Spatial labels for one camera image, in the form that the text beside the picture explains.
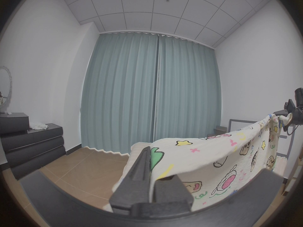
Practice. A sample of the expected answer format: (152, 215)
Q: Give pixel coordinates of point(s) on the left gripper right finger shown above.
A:
(172, 193)

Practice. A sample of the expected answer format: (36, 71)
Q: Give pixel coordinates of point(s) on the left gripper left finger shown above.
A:
(137, 181)

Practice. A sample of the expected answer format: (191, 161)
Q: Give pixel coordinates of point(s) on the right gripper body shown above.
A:
(297, 119)

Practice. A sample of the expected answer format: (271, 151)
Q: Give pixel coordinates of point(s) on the white printed pyjama top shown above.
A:
(213, 155)

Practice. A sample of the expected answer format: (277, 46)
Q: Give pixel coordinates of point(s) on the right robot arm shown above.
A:
(299, 96)

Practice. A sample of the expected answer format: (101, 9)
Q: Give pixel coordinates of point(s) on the bed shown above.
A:
(139, 146)

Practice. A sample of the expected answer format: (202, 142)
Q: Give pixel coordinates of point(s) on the grey bedside table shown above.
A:
(219, 131)

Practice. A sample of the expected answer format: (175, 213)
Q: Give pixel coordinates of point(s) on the blue-green curtain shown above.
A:
(189, 91)
(118, 91)

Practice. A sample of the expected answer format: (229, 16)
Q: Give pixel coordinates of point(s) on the white crumpled cloth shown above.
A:
(39, 126)

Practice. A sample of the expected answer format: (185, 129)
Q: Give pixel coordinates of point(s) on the black chest of drawers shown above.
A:
(28, 145)

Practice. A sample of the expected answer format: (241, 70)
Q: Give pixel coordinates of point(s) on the round white-framed mirror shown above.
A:
(10, 84)

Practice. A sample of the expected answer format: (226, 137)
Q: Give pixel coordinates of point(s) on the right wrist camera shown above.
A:
(290, 106)

